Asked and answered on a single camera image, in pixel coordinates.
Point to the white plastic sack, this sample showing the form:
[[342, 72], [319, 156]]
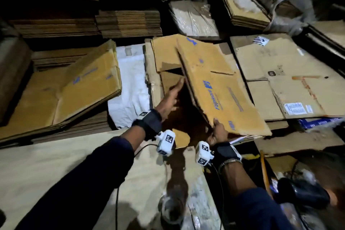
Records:
[[129, 87]]

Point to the stacks of flat cardboard bundles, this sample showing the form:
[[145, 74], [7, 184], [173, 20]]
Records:
[[54, 0]]

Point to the crumpled clear plastic bag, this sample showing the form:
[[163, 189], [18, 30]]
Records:
[[285, 0]]

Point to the black right wrist band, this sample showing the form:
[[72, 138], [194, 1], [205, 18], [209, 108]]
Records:
[[225, 152]]

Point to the clear tape roll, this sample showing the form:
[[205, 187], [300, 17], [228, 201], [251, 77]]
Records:
[[172, 209]]

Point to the brown carton blue print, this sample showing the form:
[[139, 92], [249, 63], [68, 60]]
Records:
[[215, 92]]

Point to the person's left forearm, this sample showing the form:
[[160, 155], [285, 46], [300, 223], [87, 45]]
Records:
[[81, 189]]

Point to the plywood work board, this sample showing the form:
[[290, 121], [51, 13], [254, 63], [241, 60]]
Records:
[[32, 173]]

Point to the yellow carton with blue print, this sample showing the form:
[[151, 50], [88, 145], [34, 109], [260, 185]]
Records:
[[89, 79]]

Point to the blue white printed bag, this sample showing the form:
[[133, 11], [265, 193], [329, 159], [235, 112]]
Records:
[[321, 123]]

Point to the person's right hand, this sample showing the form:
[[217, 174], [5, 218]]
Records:
[[218, 133]]

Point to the clear plastic sheet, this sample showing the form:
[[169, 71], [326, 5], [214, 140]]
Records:
[[194, 18]]

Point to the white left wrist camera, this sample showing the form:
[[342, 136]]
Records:
[[166, 142]]

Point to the person's left hand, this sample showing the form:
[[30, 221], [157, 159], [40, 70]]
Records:
[[170, 100]]

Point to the person's right forearm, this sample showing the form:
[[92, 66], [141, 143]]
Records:
[[253, 200]]

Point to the pile of brown cartons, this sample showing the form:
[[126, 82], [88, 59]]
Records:
[[291, 76]]

